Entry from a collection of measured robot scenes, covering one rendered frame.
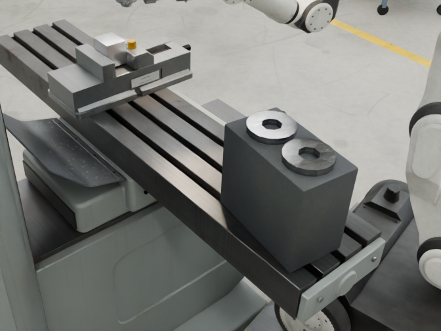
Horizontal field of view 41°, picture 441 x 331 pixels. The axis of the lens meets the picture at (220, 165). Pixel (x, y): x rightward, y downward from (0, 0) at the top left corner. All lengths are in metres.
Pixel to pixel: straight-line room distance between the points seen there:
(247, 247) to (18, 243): 0.46
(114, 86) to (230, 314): 0.86
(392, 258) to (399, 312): 0.18
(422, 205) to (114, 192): 0.72
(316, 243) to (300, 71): 2.69
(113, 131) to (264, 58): 2.49
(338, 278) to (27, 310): 0.67
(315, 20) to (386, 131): 1.80
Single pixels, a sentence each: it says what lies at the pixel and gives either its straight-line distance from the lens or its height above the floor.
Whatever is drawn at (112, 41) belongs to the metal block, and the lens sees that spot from 1.45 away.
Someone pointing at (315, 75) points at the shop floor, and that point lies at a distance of 3.65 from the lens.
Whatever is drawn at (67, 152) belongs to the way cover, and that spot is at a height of 0.89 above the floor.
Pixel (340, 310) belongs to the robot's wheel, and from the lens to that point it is 1.50.
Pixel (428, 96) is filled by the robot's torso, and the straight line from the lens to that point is 1.34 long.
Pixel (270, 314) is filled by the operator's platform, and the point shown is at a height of 0.40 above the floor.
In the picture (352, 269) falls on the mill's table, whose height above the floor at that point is 0.92.
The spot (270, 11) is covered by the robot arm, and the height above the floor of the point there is 1.15.
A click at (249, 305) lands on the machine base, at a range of 1.96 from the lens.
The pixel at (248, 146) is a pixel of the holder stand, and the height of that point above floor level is 1.13.
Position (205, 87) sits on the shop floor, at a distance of 3.43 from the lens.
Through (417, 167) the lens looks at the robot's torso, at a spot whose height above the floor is 0.94.
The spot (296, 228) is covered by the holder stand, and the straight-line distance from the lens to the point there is 0.97.
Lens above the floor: 1.71
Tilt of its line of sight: 37 degrees down
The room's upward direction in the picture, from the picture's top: 3 degrees clockwise
